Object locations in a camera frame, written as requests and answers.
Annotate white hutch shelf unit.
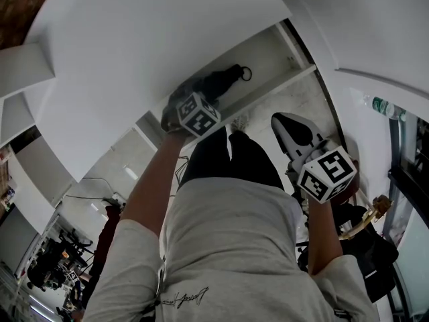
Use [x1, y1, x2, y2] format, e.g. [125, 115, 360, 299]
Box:
[0, 43, 57, 148]

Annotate person's left forearm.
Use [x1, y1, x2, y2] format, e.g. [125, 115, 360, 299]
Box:
[118, 131, 189, 238]

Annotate person's white shoe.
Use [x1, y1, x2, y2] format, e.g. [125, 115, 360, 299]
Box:
[230, 113, 251, 134]

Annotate black umbrella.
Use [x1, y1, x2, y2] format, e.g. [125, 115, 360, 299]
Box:
[168, 64, 253, 114]

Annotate black bag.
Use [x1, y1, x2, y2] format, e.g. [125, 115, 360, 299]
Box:
[334, 205, 400, 305]

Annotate wooden toy figure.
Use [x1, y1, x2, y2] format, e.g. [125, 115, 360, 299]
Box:
[337, 195, 393, 242]

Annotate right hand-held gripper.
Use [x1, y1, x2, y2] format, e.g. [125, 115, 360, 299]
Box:
[270, 111, 357, 203]

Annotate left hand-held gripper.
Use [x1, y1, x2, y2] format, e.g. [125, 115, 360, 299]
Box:
[160, 91, 223, 138]

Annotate person's black trousers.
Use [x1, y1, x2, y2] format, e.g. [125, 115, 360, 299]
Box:
[180, 125, 286, 191]

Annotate black window frame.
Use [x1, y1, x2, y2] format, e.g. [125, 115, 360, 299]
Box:
[387, 112, 429, 221]

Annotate person's right forearm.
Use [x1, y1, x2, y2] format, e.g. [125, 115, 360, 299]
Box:
[306, 193, 345, 277]

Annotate person's grey shirt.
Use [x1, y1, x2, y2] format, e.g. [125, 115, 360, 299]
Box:
[82, 176, 380, 322]

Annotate clear plastic water bottle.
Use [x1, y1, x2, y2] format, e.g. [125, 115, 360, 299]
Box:
[363, 94, 409, 123]

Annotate black floor cable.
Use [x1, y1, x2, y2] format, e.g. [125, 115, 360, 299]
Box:
[65, 176, 118, 204]

